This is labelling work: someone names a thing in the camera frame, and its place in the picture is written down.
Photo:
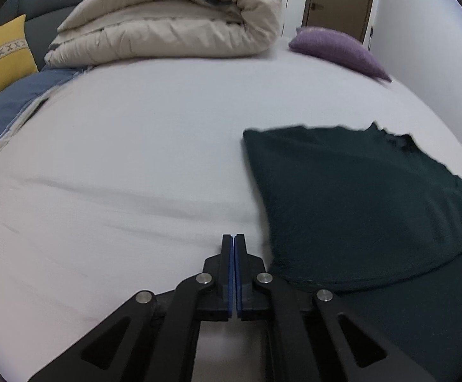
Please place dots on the bed with light grey sheet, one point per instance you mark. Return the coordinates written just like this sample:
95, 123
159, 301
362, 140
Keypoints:
135, 167

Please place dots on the purple pillow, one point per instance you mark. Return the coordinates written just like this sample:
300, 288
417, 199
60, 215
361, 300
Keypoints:
336, 49

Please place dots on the beige rolled duvet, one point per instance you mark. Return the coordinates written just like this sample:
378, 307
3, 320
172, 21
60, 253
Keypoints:
167, 24

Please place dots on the grey upholstered headboard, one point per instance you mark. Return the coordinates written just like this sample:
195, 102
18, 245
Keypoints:
52, 12

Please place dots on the blue pillow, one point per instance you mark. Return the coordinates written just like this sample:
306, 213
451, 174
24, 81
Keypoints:
12, 103

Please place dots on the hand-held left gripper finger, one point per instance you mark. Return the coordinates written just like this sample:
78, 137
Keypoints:
237, 282
230, 282

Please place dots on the dark green knit sweater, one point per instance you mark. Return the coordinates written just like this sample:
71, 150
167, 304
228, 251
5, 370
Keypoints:
354, 207

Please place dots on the yellow patterned pillow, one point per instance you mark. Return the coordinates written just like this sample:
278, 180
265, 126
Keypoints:
2, 57

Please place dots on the brown wooden door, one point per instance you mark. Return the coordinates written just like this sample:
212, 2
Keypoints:
340, 0

